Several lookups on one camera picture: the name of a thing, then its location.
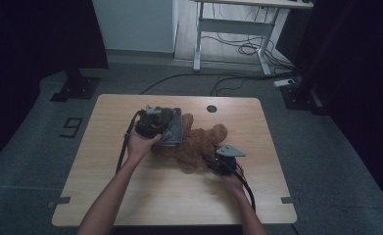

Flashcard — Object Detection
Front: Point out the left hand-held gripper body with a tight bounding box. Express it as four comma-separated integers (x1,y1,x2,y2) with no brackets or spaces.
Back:
134,105,175,140

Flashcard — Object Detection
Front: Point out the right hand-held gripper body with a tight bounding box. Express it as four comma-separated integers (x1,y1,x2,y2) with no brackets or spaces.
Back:
208,144,247,176

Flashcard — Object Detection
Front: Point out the brown teddy bear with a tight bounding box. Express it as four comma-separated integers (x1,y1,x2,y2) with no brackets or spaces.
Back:
151,113,229,174

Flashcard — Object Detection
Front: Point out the grey fluffy garment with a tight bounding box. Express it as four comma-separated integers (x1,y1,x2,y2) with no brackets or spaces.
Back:
153,107,184,147

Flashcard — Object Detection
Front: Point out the person's right hand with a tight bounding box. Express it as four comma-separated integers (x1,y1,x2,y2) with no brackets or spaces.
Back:
216,167,246,198

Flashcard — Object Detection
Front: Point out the person's left hand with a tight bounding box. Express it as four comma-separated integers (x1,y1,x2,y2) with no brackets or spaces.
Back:
125,126,164,164

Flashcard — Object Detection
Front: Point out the grey tape strip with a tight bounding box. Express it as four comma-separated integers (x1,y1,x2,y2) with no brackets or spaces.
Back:
47,196,72,210
280,196,302,205

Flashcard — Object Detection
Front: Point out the black tape floor mark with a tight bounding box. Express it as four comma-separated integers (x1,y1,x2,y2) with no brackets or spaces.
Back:
59,117,84,139

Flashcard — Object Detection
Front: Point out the black stand base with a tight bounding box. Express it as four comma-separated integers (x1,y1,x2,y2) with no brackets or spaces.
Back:
50,68,101,103
278,75,330,116

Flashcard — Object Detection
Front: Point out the white power strip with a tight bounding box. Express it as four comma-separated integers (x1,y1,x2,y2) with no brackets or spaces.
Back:
272,78,296,88

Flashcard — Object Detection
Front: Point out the dark curtain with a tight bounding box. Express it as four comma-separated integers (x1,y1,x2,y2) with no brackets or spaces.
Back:
293,0,383,212
0,0,109,172

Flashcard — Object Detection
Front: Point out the left hand-held gripper cable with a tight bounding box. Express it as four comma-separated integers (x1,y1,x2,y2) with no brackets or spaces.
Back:
115,110,145,174

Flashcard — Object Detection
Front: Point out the hand-held gripper cable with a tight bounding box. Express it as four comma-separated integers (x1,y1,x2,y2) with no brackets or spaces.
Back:
115,110,145,174
223,159,258,213

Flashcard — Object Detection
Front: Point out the right hand-held gripper cable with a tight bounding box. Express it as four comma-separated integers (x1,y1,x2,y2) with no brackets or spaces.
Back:
223,159,258,213

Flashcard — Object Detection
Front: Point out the long black floor cable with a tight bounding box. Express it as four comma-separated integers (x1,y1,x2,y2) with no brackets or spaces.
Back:
139,71,298,96

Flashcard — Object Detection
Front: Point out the tangle of black cables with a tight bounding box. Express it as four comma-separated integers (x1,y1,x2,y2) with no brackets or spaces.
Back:
201,3,295,71

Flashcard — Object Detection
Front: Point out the white desk frame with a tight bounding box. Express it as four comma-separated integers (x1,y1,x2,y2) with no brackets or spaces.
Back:
190,0,314,76

